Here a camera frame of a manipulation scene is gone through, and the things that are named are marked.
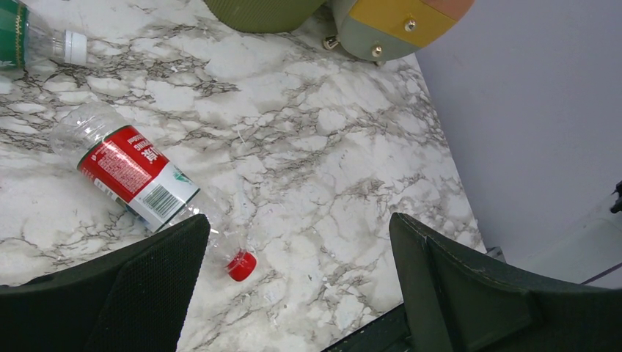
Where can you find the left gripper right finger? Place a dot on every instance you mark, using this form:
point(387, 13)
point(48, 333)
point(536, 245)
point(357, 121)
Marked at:
point(459, 299)

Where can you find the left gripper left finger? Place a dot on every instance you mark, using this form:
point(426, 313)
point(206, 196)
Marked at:
point(133, 299)

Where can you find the red label bottle red cap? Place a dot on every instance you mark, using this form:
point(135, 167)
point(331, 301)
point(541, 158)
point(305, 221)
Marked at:
point(110, 152)

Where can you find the green bottle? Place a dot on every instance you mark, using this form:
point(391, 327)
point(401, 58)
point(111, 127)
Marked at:
point(26, 39)

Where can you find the green ribbed plastic bin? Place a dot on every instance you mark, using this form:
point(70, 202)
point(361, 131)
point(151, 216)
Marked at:
point(263, 16)

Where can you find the round drawer box gold knobs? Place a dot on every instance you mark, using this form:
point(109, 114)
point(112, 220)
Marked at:
point(379, 31)

